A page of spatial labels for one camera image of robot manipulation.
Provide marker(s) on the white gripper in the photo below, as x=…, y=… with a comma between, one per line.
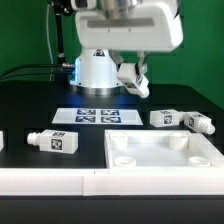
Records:
x=148, y=26

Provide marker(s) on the white square tabletop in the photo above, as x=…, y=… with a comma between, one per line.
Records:
x=159, y=148

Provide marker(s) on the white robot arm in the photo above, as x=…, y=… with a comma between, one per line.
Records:
x=95, y=72

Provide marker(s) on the white tag sheet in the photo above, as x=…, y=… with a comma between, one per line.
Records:
x=97, y=116

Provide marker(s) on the white left fence piece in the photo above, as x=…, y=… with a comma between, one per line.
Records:
x=1, y=140

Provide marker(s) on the white front fence wall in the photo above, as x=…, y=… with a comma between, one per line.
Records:
x=120, y=182

